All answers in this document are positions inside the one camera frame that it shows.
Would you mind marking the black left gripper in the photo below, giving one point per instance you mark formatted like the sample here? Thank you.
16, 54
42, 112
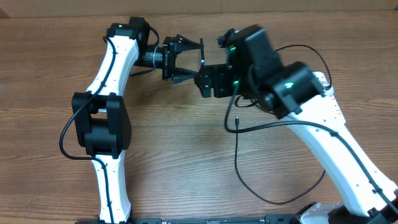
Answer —
177, 44

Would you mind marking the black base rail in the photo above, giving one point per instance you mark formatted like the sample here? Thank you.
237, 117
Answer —
217, 220

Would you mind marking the white power strip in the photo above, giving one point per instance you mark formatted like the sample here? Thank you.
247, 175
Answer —
334, 96

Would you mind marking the blue Galaxy smartphone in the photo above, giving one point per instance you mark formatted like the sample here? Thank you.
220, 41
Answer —
201, 59

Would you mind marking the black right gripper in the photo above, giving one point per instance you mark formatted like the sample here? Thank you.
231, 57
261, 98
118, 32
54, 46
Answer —
214, 74

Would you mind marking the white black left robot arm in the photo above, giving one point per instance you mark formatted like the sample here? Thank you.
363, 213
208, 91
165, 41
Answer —
100, 115

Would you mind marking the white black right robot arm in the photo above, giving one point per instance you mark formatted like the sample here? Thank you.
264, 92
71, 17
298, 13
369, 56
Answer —
303, 100

